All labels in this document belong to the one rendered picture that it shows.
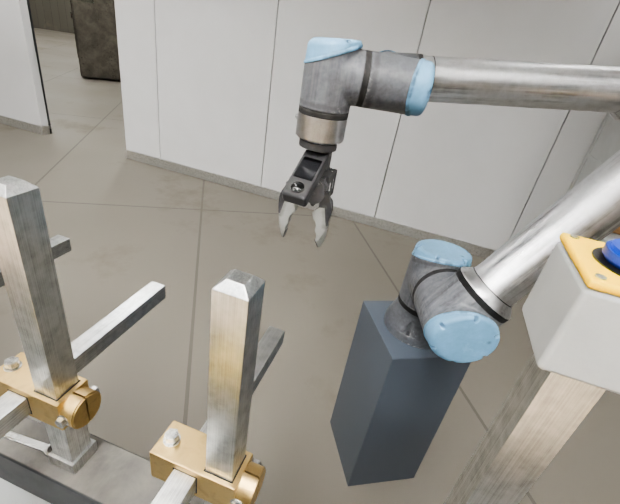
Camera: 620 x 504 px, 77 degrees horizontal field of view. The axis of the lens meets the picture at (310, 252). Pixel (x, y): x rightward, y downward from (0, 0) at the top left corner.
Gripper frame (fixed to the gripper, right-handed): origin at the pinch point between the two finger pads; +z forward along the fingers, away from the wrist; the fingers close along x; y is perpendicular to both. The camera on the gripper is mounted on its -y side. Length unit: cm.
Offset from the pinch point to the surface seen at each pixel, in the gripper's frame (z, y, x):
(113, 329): 9.4, -30.4, 20.3
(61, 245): 8.4, -16.5, 45.4
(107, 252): 94, 87, 139
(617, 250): -29, -43, -32
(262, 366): 10.0, -26.1, -4.5
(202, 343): 94, 48, 52
